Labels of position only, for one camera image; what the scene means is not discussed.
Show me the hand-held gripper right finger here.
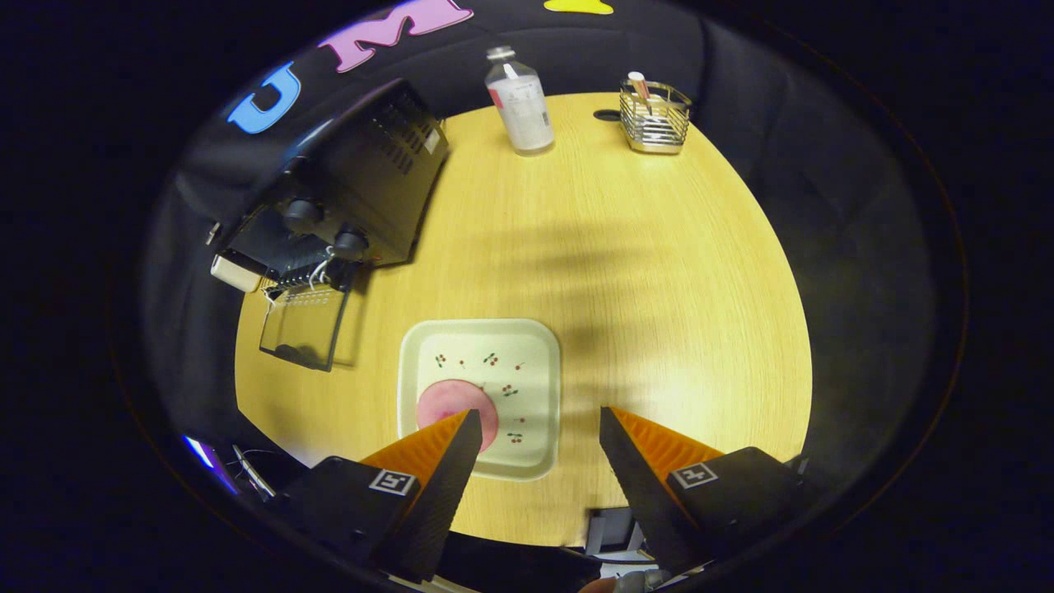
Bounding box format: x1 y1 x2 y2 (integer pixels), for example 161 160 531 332
599 406 812 573

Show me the round pink food slice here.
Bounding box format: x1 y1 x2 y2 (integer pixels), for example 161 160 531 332
416 379 501 454

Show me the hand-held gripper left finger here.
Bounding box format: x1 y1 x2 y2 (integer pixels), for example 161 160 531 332
276 409 484 581

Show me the metal wire basket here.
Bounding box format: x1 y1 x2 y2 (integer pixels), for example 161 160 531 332
618 78 693 156

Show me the clear bottle with white label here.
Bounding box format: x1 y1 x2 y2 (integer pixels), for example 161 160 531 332
483 45 556 157

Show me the cream square plate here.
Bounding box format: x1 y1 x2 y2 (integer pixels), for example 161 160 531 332
398 318 562 483

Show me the grey rectangular object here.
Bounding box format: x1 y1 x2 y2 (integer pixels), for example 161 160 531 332
585 508 645 558

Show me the black toaster oven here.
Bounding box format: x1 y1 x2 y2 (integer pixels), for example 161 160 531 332
221 78 450 373

